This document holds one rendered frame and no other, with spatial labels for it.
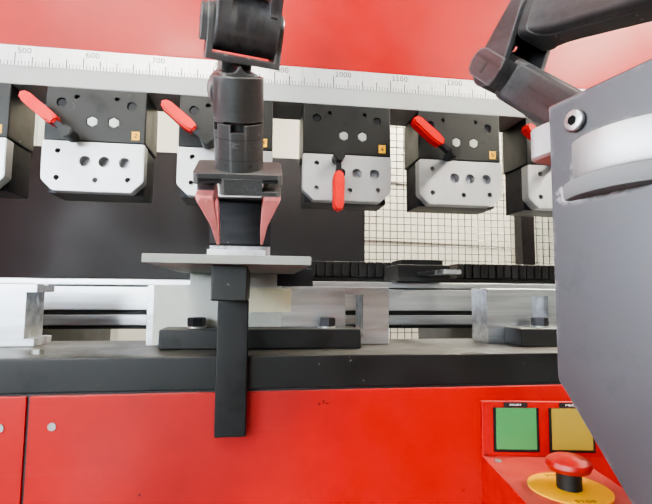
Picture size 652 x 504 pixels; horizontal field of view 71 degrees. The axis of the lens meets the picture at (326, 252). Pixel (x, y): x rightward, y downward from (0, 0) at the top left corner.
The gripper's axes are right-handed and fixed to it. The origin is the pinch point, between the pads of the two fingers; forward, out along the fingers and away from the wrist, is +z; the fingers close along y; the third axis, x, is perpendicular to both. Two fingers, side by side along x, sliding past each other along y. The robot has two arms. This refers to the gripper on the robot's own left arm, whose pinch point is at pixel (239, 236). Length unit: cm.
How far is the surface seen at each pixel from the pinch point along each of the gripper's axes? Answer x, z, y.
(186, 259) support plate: 9.9, -1.4, 5.2
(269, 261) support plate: 10.1, -1.3, -3.6
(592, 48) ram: -31, -26, -64
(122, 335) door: -194, 146, 80
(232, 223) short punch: -17.5, 4.8, 1.9
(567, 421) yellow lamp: 20.8, 13.3, -36.6
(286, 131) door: -279, 34, -22
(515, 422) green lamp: 20.0, 13.8, -30.9
